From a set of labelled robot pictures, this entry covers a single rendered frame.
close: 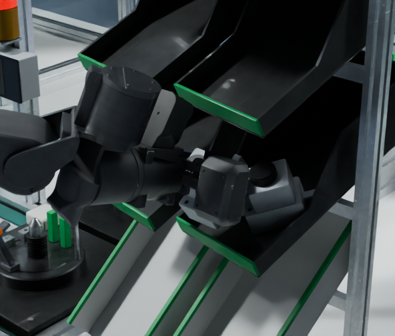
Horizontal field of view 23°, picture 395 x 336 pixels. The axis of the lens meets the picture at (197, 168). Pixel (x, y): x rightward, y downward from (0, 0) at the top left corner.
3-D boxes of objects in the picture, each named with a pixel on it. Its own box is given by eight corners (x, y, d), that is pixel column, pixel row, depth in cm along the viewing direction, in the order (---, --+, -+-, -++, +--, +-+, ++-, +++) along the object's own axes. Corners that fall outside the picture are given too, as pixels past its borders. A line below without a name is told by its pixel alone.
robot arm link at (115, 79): (-2, 183, 86) (39, 63, 82) (5, 145, 94) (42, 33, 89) (119, 217, 89) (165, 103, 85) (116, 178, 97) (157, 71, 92)
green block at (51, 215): (53, 243, 148) (51, 214, 146) (48, 240, 149) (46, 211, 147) (59, 240, 149) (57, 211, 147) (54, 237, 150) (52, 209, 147)
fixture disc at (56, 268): (33, 302, 137) (32, 290, 136) (-28, 268, 145) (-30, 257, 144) (105, 263, 146) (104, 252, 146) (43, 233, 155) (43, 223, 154)
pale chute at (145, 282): (147, 382, 118) (125, 371, 115) (87, 333, 127) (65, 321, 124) (272, 190, 121) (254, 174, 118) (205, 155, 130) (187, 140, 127)
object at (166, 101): (147, 164, 92) (160, 96, 91) (97, 143, 97) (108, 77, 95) (189, 161, 97) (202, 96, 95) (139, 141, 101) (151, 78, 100)
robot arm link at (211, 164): (181, 234, 88) (193, 169, 87) (52, 177, 100) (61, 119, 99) (239, 227, 94) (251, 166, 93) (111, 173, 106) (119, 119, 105)
